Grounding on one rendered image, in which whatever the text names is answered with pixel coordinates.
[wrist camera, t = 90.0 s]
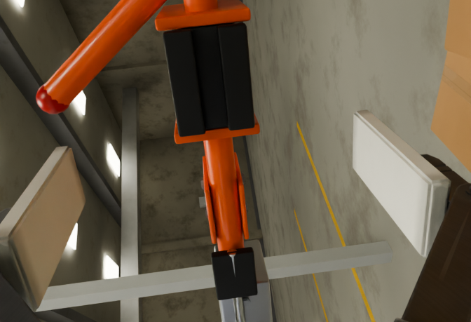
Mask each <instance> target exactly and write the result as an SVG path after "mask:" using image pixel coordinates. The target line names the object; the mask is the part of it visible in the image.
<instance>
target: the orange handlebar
mask: <svg viewBox="0 0 471 322"><path fill-rule="evenodd" d="M184 7H185V12H198V11H210V10H214V9H216V8H218V2H217V0H184ZM203 143H204V148H205V156H203V177H202V178H201V179H200V182H201V187H202V189H204V192H205V201H206V208H205V216H206V218H208V220H209V226H210V234H211V239H212V243H213V244H215V243H216V242H217V243H218V249H219V251H223V250H229V249H232V248H234V249H238V248H244V247H245V246H244V239H243V235H244V238H245V239H248V238H249V232H248V224H247V212H248V207H247V202H246V201H245V190H244V184H245V175H244V173H241V172H240V166H239V163H238V157H237V154H236V152H234V149H233V137H227V138H221V139H215V140H204V141H203ZM216 234H217V235H216Z"/></svg>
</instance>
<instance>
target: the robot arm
mask: <svg viewBox="0 0 471 322"><path fill-rule="evenodd" d="M353 168H354V170H355V171H356V173H357V174H358V175H359V176H360V177H361V179H362V180H363V182H364V183H365V184H366V186H368V188H369V189H370V190H371V192H372V193H373V195H374V196H375V197H376V198H377V199H378V201H379V202H380V204H381V205H382V206H383V207H384V208H385V210H386V211H387V212H388V214H389V215H390V216H391V218H392V219H393V220H394V221H395V223H396V224H397V226H398V227H399V228H400V229H401V230H402V232H403V233H404V235H405V236H406V237H407V238H408V239H409V241H410V242H411V244H412V245H413V246H414V248H415V249H416V250H417V251H418V252H419V254H420V255H422V256H423V257H426V258H427V259H426V261H425V264H424V266H423V268H422V271H421V273H420V276H419V277H418V280H417V282H416V285H415V287H414V290H413V292H412V294H411V297H410V299H409V302H408V304H407V307H406V309H405V310H404V313H403V315H402V318H396V319H395V320H394V322H471V183H468V182H467V181H466V180H464V179H463V178H462V177H461V176H460V175H459V174H457V173H456V172H455V171H452V169H451V168H450V167H448V166H446V164H445V163H443V162H442V161H441V160H439V159H438V158H436V157H433V156H431V155H429V154H419V153H418V152H417V151H415V150H414V149H413V148H412V147H410V146H409V145H408V144H407V143H406V142H405V141H404V140H403V139H401V138H400V137H399V136H398V135H396V134H395V133H394V132H393V131H391V130H390V129H389V127H387V126H386V125H385V124H384V123H382V122H381V121H380V120H379V119H377V118H376V117H375V116H374V115H373V114H372V113H371V112H370V111H368V110H367V109H366V110H360V111H356V113H355V114H353ZM85 203H86V198H85V196H84V193H83V188H82V185H81V181H80V177H79V173H78V170H77V167H76V162H75V160H74V155H73V152H72V149H71V148H69V146H65V147H56V148H55V150H54V151H53V153H52V154H51V155H50V156H49V158H48V159H47V161H46V162H45V163H44V165H43V166H42V167H41V169H40V170H39V172H38V173H37V174H36V176H35V177H34V179H33V180H32V181H31V182H30V184H29V185H28V187H27V188H26V190H25V191H24V192H23V193H22V195H21V196H20V198H19V199H18V200H17V202H16V203H15V205H14V206H13V207H12V208H5V209H4V210H2V211H1V212H0V322H41V321H40V320H39V318H38V317H37V316H36V314H35V313H34V312H35V311H36V310H37V309H38V308H39V306H40V304H41V301H42V299H43V297H44V295H45V293H46V291H47V288H48V286H49V284H50V281H51V279H52V277H53V274H54V273H55V270H56V268H57V266H58V263H59V261H60V259H61V257H62V254H63V252H64V250H65V248H66V246H67V243H68V241H69V238H70V236H71V234H72V232H73V230H74V228H75V225H76V223H77V221H78V218H79V216H80V214H81V211H82V210H83V207H84V205H85Z"/></svg>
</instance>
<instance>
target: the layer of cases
mask: <svg viewBox="0 0 471 322"><path fill-rule="evenodd" d="M430 129H431V131H432V132H433V133H434V134H435V135H436V136H437V137H438V138H439V139H440V140H441V141H442V142H443V143H444V144H445V145H446V146H447V148H448V149H449V150H450V151H451V152H452V153H453V154H454V155H455V156H456V158H457V159H458V160H459V161H460V162H461V163H462V164H463V165H464V166H465V167H466V168H467V169H468V170H469V171H470V172H471V60H469V59H467V58H464V57H462V56H460V55H457V54H455V53H452V52H450V51H447V54H446V60H445V64H444V70H443V73H442V79H441V83H440V87H439V92H438V96H437V101H436V105H435V111H434V115H433V118H432V124H431V128H430Z"/></svg>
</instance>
